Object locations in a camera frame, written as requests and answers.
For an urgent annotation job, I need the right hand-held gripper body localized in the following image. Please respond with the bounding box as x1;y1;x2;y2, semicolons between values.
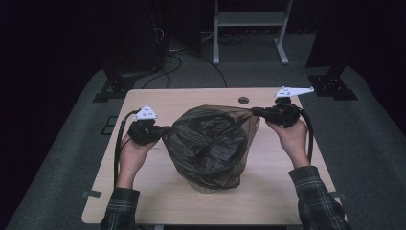
270;85;316;129

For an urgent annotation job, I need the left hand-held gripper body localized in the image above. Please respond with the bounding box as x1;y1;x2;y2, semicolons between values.
127;104;162;146

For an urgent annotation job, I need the black plastic trash bag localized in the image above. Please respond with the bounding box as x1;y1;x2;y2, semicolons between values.
161;103;261;194

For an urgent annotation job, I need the green plastic bin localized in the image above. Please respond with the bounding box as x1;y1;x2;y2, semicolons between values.
186;176;239;195

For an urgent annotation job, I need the person's left hand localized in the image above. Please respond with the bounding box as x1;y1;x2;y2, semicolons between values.
118;131;160;172

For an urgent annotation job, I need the person's right hand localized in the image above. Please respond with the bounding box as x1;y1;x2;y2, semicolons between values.
265;117;309;162

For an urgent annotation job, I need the black stand base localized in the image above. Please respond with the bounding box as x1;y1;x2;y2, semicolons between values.
92;67;137;104
307;65;359;102

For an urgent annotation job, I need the grey tape strip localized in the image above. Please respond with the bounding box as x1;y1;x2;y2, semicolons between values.
329;191;349;202
80;190;102;200

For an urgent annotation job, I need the dark equipment cabinet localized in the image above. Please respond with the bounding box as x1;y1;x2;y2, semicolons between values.
103;0;168;74

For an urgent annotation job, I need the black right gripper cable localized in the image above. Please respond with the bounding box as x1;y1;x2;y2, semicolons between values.
286;103;315;163

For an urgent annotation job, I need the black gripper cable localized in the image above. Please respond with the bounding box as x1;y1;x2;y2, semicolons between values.
113;108;142;190
286;103;315;163

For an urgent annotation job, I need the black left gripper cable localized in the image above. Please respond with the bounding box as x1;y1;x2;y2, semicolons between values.
113;108;142;190

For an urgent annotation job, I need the bundle of dark cables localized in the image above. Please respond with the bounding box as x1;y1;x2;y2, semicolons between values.
219;31;252;46

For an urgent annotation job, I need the black floor cable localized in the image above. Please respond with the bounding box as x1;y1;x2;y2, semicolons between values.
141;52;229;89

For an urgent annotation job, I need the white metal stand frame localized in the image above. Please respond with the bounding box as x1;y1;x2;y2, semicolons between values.
212;0;294;66

